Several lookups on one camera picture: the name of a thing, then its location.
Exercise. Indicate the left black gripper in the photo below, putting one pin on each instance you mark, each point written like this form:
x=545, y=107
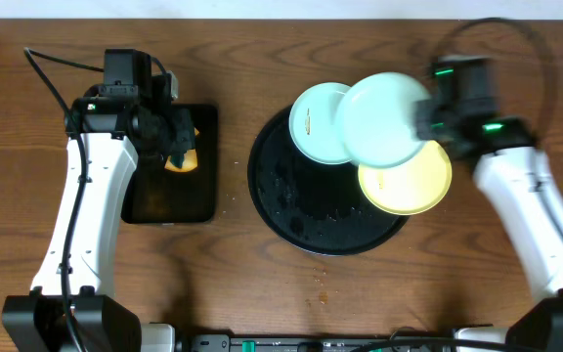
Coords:
x=180, y=138

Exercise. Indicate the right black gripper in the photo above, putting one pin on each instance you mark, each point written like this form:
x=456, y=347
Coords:
x=424, y=120

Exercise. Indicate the green and yellow sponge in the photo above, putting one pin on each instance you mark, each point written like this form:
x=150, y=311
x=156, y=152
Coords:
x=183, y=158

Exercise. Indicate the light blue plate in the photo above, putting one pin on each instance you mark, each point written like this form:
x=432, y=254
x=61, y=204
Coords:
x=374, y=121
x=311, y=123

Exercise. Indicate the yellow plate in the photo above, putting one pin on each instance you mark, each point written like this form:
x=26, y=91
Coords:
x=412, y=187

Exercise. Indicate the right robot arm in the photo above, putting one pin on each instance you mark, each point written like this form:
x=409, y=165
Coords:
x=511, y=171

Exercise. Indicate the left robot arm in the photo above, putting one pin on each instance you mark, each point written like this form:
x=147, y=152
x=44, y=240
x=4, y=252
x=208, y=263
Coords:
x=70, y=305

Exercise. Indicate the black rectangular tray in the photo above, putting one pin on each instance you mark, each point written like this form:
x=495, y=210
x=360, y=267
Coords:
x=157, y=195

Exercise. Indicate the round black tray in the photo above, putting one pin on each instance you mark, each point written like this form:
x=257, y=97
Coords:
x=316, y=207

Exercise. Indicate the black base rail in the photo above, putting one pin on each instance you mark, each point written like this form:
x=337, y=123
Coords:
x=279, y=343

